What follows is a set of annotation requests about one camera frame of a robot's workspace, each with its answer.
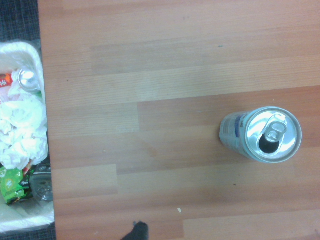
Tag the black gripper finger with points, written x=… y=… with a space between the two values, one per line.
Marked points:
x=138 y=232

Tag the silver blue drink can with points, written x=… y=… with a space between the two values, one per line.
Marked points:
x=272 y=135

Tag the green soda can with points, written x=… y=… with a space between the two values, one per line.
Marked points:
x=27 y=80

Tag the beige trash bin white liner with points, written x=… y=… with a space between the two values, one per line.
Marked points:
x=15 y=53

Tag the small white paper crumb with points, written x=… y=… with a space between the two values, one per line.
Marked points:
x=179 y=210

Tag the dark clear plastic container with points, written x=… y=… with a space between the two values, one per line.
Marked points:
x=42 y=185

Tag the green snack wrapper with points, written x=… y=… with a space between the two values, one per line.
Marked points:
x=10 y=185

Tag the crumpled white paper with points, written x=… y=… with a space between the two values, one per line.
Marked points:
x=20 y=130

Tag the red snack wrapper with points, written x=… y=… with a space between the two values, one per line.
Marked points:
x=5 y=81

